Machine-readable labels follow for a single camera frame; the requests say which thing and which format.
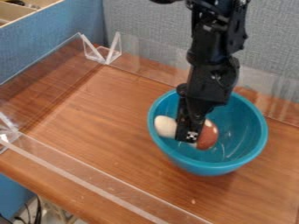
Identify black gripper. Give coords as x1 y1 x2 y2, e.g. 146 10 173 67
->
175 53 240 144

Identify brown white toy mushroom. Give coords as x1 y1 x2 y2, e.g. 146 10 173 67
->
154 115 220 150

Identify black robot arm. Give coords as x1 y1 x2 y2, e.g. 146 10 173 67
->
150 0 250 144

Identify blue plastic bowl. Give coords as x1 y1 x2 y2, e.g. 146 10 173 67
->
147 90 269 176

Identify clear acrylic back barrier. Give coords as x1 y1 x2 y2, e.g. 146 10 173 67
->
117 32 299 127

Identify clear acrylic barrier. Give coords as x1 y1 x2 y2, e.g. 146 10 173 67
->
117 32 299 127
0 32 103 130
0 112 212 224

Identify clear acrylic left barrier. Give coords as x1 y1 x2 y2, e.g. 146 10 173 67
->
0 32 103 130

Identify clear acrylic front barrier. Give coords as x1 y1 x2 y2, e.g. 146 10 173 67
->
0 112 212 224

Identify blue partition with wooden shelf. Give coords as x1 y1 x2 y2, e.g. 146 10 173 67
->
0 0 105 85

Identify clear acrylic corner bracket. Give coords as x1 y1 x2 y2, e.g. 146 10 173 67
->
79 31 123 65

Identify black cables under table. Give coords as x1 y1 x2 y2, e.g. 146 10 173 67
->
0 194 45 224

